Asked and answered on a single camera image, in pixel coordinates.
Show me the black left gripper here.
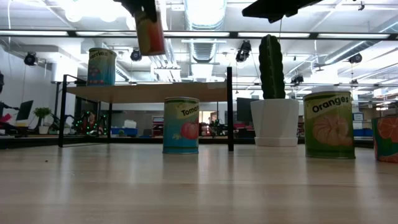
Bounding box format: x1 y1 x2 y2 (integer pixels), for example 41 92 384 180
113 0 158 23

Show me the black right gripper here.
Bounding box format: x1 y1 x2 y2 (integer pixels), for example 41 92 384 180
241 0 324 24

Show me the pink mixed fruit can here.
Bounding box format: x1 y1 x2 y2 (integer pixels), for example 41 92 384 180
134 7 166 57

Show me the blue berries can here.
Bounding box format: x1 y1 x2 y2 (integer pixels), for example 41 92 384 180
87 47 118 86

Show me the large green oranges can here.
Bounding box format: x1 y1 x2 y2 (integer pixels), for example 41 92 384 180
303 91 356 160

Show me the black hanging spotlight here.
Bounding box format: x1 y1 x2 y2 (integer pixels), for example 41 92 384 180
129 48 143 62
290 73 305 85
235 40 252 63
24 52 39 67
348 52 363 65

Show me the green cactus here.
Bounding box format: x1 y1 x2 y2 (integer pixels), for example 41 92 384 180
259 34 286 100

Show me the light wooden board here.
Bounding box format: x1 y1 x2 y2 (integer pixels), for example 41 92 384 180
58 67 234 152

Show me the black monitor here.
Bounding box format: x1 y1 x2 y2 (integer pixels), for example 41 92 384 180
236 97 259 123
16 100 34 121

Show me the white hexagonal plant pot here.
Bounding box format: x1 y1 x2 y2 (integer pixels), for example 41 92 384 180
250 98 300 147

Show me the red cabinet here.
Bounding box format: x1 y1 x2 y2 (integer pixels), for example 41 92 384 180
151 116 165 137

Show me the device with green lights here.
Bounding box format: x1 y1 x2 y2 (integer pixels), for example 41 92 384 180
74 110 108 136

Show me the green potted plant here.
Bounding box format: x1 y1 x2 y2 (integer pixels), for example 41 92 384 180
33 107 53 135

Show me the red and black machine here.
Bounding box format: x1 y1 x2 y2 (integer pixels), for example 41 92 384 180
0 101 21 131

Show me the silver ventilation duct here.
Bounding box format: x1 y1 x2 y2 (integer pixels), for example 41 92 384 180
183 0 228 80

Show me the black metal table frame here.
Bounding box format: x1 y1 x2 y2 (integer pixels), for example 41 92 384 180
0 29 398 150

